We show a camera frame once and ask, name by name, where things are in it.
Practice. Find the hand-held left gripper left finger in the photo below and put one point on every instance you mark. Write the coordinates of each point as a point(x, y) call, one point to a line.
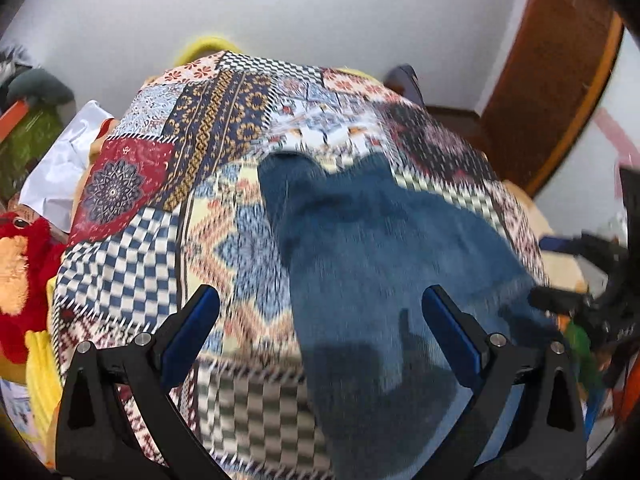
point(192, 327)

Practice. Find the brown wooden door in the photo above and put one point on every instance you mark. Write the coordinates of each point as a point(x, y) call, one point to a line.
point(555, 70)

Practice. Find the yellow plush pillow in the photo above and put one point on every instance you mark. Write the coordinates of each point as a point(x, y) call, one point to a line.
point(207, 46)

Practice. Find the yellow fleece blanket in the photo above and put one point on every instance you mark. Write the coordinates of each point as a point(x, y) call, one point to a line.
point(40, 385)

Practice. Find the rainbow coloured cloth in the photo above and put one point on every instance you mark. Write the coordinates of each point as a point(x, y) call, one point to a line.
point(582, 355)

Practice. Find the blue denim jacket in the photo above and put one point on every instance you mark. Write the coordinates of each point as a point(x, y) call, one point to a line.
point(390, 280)

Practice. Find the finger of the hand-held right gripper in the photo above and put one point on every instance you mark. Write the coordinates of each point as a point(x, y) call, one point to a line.
point(555, 245)
point(555, 301)

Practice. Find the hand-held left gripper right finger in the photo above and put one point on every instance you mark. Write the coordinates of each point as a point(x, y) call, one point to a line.
point(450, 330)

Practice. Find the grey-blue backpack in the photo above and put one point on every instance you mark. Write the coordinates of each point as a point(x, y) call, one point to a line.
point(406, 81)

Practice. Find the red plush toy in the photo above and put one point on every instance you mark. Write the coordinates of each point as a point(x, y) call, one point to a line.
point(22, 280)

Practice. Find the white plastic bag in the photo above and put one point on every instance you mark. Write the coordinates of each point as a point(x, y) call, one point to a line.
point(62, 165)

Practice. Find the grey-green plush item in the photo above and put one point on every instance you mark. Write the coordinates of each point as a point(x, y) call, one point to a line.
point(40, 85)

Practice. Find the patchwork printed blanket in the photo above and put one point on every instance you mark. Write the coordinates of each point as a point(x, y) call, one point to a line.
point(225, 200)

